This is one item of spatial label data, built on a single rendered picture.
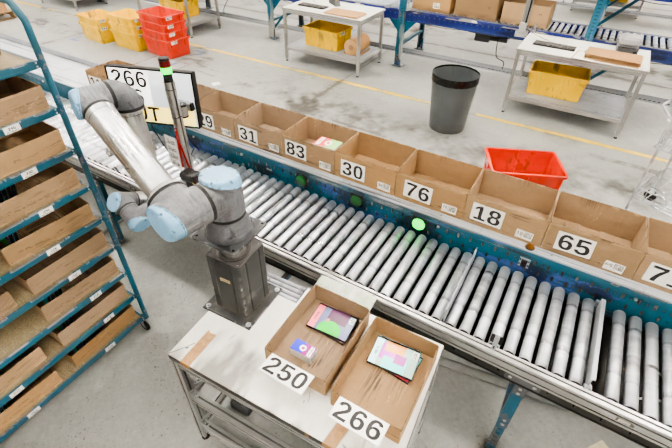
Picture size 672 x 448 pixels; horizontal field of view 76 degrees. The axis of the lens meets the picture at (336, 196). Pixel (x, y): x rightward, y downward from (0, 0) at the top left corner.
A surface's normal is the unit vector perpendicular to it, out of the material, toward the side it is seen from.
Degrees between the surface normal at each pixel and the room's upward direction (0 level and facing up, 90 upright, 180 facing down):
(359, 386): 2
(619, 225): 90
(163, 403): 0
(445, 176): 89
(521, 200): 89
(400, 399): 1
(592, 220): 89
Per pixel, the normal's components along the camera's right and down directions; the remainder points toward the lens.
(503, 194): -0.52, 0.50
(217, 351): 0.01, -0.79
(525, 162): -0.12, 0.55
